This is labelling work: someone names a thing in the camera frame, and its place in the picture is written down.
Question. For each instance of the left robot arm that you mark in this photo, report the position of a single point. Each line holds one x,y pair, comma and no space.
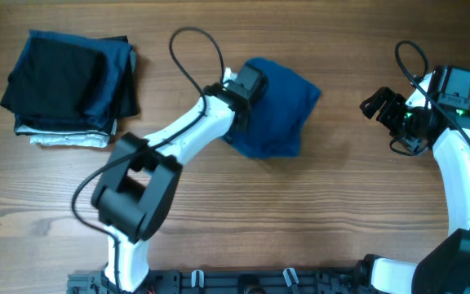
138,183

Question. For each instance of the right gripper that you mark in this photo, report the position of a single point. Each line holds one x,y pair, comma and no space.
395,102

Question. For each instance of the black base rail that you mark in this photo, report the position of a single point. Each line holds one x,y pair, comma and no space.
289,280

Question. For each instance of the dark blue folded garment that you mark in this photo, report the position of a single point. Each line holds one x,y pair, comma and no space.
86,122

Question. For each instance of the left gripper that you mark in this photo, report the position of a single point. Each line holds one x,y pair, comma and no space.
241,129

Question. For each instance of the white folded garment at bottom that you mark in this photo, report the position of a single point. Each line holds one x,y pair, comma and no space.
87,138

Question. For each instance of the black folded garment on top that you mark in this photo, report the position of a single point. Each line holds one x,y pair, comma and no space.
54,80

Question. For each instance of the blue polo shirt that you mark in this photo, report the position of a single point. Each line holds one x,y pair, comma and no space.
278,117

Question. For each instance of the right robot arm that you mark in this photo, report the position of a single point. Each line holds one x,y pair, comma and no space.
447,268

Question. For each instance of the black folded garment underneath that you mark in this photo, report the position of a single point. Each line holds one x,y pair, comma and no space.
115,94

